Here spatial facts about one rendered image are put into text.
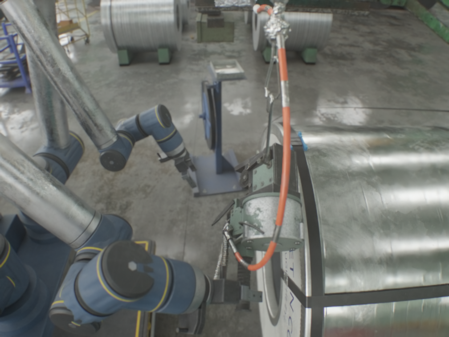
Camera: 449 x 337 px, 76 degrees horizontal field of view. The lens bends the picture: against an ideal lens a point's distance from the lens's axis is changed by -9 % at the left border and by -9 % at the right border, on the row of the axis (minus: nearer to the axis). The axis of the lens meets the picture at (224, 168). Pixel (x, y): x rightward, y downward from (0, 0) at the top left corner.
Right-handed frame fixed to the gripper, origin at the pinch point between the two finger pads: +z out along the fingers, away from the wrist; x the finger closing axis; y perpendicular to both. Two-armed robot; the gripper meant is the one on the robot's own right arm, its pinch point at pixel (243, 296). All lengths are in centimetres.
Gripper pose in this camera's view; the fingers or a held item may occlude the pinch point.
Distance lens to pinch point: 81.4
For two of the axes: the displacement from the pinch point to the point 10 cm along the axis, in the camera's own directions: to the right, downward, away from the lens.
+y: 0.5, -8.9, 4.6
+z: 7.1, 3.5, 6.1
